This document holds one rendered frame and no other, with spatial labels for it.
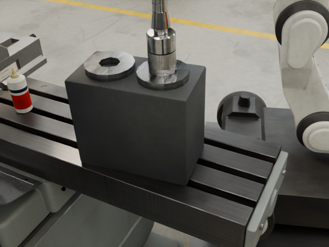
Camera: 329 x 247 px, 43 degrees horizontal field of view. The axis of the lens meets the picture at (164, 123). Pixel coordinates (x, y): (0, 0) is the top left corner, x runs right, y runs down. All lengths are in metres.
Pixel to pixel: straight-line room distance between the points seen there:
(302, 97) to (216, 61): 1.89
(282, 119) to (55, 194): 0.91
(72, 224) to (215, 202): 0.48
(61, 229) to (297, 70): 0.74
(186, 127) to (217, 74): 2.30
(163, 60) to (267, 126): 0.91
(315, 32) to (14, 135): 0.76
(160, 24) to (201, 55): 2.56
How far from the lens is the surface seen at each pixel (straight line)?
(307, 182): 1.34
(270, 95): 2.77
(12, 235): 0.96
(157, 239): 1.62
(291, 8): 1.14
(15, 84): 0.98
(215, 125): 1.80
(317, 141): 1.32
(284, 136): 1.49
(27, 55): 1.18
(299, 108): 1.30
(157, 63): 0.68
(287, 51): 1.16
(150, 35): 0.67
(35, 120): 0.99
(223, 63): 3.10
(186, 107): 0.66
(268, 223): 1.28
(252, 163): 0.82
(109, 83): 0.71
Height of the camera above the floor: 1.47
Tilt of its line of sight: 36 degrees down
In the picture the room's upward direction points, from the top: 2 degrees counter-clockwise
